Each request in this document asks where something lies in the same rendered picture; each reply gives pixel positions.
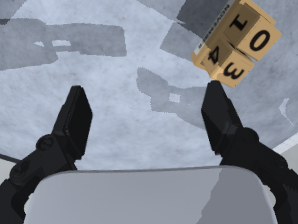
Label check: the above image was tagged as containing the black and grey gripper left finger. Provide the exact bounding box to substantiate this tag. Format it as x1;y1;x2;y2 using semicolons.
0;85;93;224

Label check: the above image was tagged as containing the tan wooden number cube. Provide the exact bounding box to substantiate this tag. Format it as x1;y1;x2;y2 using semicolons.
223;4;281;61
202;36;254;88

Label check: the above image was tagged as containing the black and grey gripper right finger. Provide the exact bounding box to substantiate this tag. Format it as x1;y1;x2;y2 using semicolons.
201;80;298;224

